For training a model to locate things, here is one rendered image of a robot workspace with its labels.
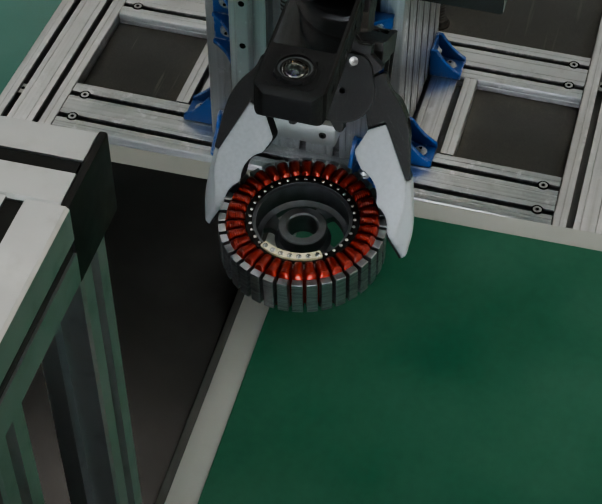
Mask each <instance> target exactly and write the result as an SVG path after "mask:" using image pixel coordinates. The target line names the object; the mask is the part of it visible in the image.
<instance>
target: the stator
mask: <svg viewBox="0 0 602 504"><path fill-rule="evenodd" d="M288 162H289V167H288V165H287V163H286V162H285V160H280V161H275V166H274V165H272V163H269V164H266V165H264V166H262V170H260V169H259V168H257V169H255V170H253V171H251V172H250V176H248V175H245V176H244V177H243V178H242V179H241V180H240V184H239V183H237V184H235V185H234V186H233V187H232V188H231V192H229V193H228V195H227V196H226V197H225V198H224V200H225V202H222V205H221V207H220V213H219V216H218V231H219V242H220V252H221V258H222V263H223V266H224V269H226V273H227V275H228V277H229V278H230V279H232V282H233V284H234V285H235V286H236V287H237V288H240V287H241V292H243V293H244V294H245V295H246V296H248V297H249V296H250V295H252V299H253V300H254V301H256V302H258V303H261V302H262V301H263V300H264V305H265V306H268V307H271V308H274V307H275V305H277V306H278V310H283V311H288V310H289V307H290V306H291V302H292V312H303V307H304V303H305V304H306V308H307V312H315V311H318V303H319V306H321V310H326V309H330V308H332V303H334V304H335V306H336V307H337V306H339V305H342V304H344V303H346V298H347V299H348V300H349V301H350V300H352V299H354V298H355V297H357V295H358V292H359V293H360V294H361V293H362V292H364V291H365V290H366V289H367V288H368V284H369V285H371V284H372V283H373V281H374V280H375V279H376V275H378V274H379V272H380V270H381V268H382V264H383V263H384V260H385V253H386V233H387V232H386V229H387V225H386V221H385V216H384V214H383V213H382V212H381V210H380V209H379V207H378V206H377V204H376V189H375V188H372V184H371V183H370V182H369V181H368V180H367V179H365V180H363V176H362V175H360V174H359V173H357V172H354V173H353V174H352V169H350V168H348V167H346V166H343V167H342V168H340V164H338V163H335V162H332V161H330V163H329V164H327V160H323V159H316V162H315V163H314V167H313V158H303V161H302V166H300V162H299V158H291V159H288ZM281 216H282V217H281ZM279 217H281V218H280V220H279V219H278V218H279ZM330 222H335V223H336V224H337V225H338V226H339V227H340V229H341V231H342V233H343V236H344V238H343V239H342V240H341V241H340V242H339V243H338V244H337V245H336V246H335V247H333V246H331V244H330V242H331V233H330V230H329V228H328V227H327V224H328V223H330ZM300 231H306V232H310V233H312V234H313V235H312V236H310V237H306V238H299V237H295V236H293V234H294V233H297V232H300ZM264 233H273V234H274V235H275V243H276V246H277V247H275V246H273V245H271V244H270V243H268V242H267V241H265V242H264V241H263V240H262V237H263V234H264Z"/></svg>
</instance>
